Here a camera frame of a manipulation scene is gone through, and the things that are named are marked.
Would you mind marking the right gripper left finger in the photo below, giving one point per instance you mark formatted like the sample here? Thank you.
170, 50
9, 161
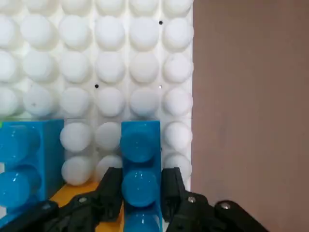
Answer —
84, 212

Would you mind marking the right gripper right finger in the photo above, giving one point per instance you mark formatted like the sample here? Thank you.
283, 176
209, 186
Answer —
193, 215

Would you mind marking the yellow two-stud block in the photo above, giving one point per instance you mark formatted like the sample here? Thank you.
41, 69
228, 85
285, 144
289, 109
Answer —
72, 191

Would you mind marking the blue three-stud block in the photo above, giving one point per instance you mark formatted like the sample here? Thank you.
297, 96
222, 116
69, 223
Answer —
21, 149
140, 149

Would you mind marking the white studded baseplate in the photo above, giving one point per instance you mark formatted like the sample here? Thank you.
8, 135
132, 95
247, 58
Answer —
108, 60

